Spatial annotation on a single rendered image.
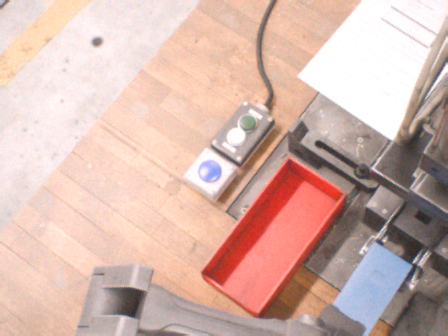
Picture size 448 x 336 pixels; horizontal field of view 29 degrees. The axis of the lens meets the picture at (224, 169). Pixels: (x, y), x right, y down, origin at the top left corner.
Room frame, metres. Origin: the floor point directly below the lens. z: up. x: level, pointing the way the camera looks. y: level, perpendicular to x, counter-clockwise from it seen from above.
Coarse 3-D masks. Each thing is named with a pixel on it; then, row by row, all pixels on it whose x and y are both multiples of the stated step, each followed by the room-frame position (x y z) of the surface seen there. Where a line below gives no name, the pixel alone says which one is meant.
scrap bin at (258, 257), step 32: (288, 160) 0.54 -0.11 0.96; (288, 192) 0.51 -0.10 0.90; (320, 192) 0.49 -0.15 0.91; (256, 224) 0.46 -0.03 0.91; (288, 224) 0.45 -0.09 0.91; (320, 224) 0.44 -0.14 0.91; (224, 256) 0.42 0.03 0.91; (256, 256) 0.40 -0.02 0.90; (288, 256) 0.39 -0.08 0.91; (224, 288) 0.36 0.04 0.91; (256, 288) 0.35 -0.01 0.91
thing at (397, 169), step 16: (416, 144) 0.46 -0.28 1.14; (384, 160) 0.44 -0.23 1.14; (400, 160) 0.44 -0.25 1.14; (416, 160) 0.43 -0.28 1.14; (384, 176) 0.42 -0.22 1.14; (400, 176) 0.41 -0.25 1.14; (416, 176) 0.40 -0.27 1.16; (432, 176) 0.39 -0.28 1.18; (400, 192) 0.39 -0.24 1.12; (416, 192) 0.37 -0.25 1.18; (432, 192) 0.37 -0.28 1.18; (432, 208) 0.35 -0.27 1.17
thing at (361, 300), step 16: (368, 256) 0.34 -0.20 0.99; (384, 256) 0.34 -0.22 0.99; (368, 272) 0.32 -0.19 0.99; (384, 272) 0.31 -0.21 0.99; (400, 272) 0.31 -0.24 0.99; (352, 288) 0.30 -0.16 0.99; (368, 288) 0.29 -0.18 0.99; (384, 288) 0.29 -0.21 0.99; (336, 304) 0.28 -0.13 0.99; (352, 304) 0.27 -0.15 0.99; (368, 304) 0.27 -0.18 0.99; (384, 304) 0.27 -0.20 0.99; (368, 320) 0.25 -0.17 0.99
